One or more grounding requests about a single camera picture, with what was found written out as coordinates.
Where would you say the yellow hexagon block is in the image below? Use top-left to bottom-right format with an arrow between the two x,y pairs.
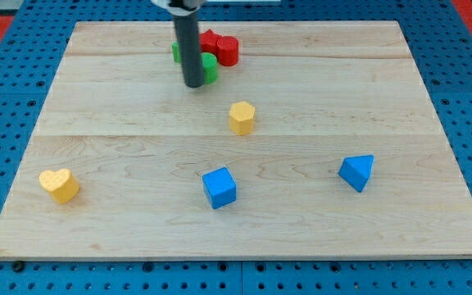
229,101 -> 256,135

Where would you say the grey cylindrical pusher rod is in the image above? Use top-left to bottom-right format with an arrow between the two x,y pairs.
170,8 -> 204,88

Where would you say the wooden board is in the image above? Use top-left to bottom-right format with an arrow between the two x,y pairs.
0,20 -> 472,261

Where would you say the red star block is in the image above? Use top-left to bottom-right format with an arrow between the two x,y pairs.
199,29 -> 221,56

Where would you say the blue triangular prism block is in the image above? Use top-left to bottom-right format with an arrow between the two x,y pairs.
338,155 -> 374,193

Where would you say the red cylinder block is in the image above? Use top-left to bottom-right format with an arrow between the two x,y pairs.
216,36 -> 239,66

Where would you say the blue cube block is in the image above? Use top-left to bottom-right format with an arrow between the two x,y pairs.
202,167 -> 237,210

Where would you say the green block behind rod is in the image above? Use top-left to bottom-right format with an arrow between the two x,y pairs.
171,41 -> 181,63

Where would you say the green cylinder block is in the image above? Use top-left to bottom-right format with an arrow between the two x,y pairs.
202,52 -> 218,84

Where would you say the yellow heart block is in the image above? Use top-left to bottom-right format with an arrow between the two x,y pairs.
39,168 -> 79,204

